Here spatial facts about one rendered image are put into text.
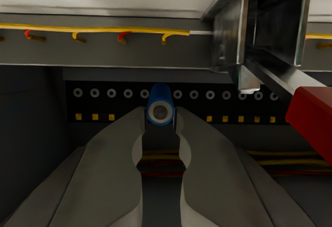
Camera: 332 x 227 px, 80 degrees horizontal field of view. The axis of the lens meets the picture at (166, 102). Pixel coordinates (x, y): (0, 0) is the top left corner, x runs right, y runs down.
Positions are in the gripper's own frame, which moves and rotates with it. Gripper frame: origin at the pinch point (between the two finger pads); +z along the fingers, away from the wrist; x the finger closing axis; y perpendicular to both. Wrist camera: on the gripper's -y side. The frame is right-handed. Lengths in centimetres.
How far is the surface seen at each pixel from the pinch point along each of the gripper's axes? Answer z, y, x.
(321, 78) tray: 11.5, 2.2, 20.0
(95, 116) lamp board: 10.3, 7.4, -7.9
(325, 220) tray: 0.3, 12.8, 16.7
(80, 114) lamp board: 10.4, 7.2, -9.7
